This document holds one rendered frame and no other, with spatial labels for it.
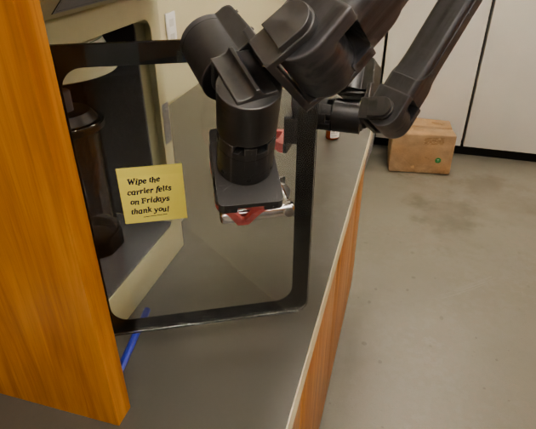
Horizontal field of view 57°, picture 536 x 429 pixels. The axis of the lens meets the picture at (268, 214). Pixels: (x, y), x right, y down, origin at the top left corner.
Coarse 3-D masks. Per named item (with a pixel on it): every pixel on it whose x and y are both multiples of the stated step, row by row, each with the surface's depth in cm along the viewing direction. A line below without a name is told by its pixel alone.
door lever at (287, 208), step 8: (288, 192) 63; (288, 200) 59; (248, 208) 58; (280, 208) 58; (288, 208) 58; (224, 216) 57; (264, 216) 58; (272, 216) 59; (280, 216) 59; (288, 216) 59
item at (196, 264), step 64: (64, 64) 50; (128, 64) 51; (128, 128) 55; (192, 128) 56; (192, 192) 60; (128, 256) 64; (192, 256) 65; (256, 256) 67; (128, 320) 69; (192, 320) 71
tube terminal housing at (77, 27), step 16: (128, 0) 67; (144, 0) 71; (64, 16) 56; (80, 16) 58; (96, 16) 61; (112, 16) 64; (128, 16) 68; (144, 16) 72; (48, 32) 54; (64, 32) 56; (80, 32) 59; (96, 32) 62; (144, 32) 78; (160, 32) 77
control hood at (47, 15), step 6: (42, 0) 45; (48, 0) 46; (54, 0) 47; (108, 0) 58; (114, 0) 60; (42, 6) 46; (48, 6) 47; (54, 6) 48; (84, 6) 54; (90, 6) 55; (96, 6) 57; (42, 12) 47; (48, 12) 48; (60, 12) 50; (66, 12) 52; (72, 12) 53; (48, 18) 49
